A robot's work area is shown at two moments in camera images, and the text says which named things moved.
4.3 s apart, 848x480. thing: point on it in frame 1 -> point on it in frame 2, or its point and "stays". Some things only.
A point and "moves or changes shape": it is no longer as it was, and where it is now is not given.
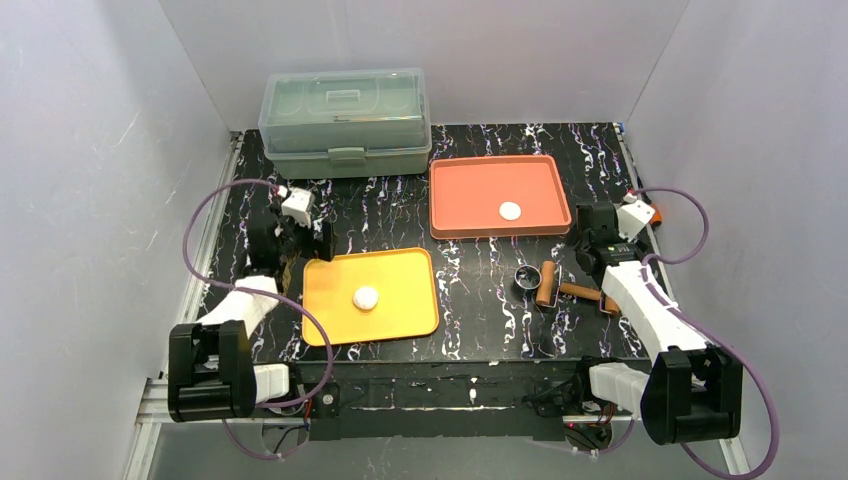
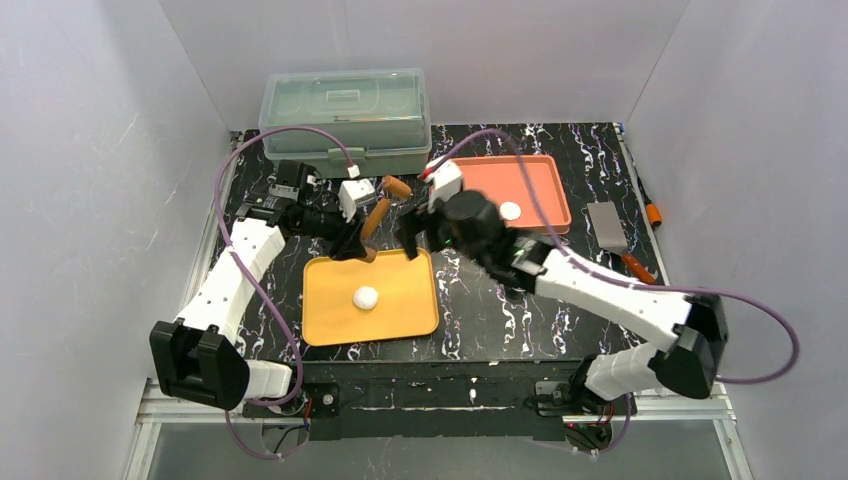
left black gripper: x=308 y=240 -> x=346 y=234
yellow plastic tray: x=372 y=296 stays
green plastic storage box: x=319 y=123 stays
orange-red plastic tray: x=497 y=197 stays
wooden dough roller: x=550 y=288 moves or changes shape
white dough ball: x=365 y=298 stays
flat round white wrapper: x=510 y=211 stays
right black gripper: x=589 y=258 -> x=421 y=221
